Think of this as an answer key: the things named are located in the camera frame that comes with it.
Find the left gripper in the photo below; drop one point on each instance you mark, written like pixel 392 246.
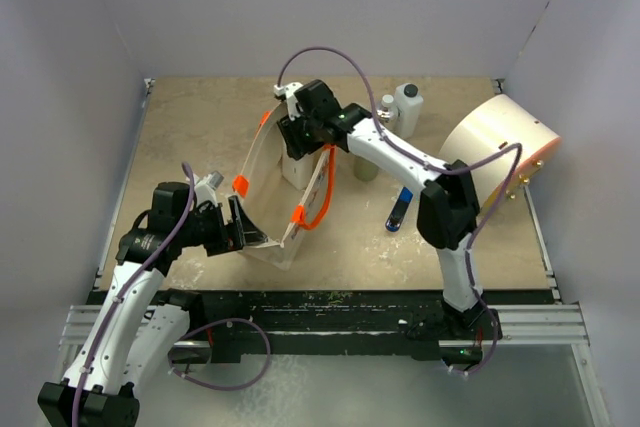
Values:
pixel 224 236

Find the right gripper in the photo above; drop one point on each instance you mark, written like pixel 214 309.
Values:
pixel 297 146

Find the white bottle black cap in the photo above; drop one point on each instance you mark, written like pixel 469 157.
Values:
pixel 298 172

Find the canvas tote bag orange handles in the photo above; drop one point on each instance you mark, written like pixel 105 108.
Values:
pixel 284 213

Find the green bottle cream cap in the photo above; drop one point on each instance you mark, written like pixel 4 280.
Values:
pixel 364 170

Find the clear bottle silver cap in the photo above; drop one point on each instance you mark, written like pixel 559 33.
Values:
pixel 386 110

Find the white square bottle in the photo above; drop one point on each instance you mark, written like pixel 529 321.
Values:
pixel 409 103

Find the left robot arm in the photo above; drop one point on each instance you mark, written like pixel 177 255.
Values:
pixel 137 327

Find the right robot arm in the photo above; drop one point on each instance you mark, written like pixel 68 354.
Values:
pixel 447 202

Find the blue stapler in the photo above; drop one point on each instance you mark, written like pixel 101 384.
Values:
pixel 398 212

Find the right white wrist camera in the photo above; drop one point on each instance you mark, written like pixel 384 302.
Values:
pixel 286 93

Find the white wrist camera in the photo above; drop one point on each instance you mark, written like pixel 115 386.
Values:
pixel 286 93
pixel 206 188

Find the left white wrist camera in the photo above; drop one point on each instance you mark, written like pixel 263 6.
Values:
pixel 206 188

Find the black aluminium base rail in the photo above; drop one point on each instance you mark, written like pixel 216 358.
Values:
pixel 408 323

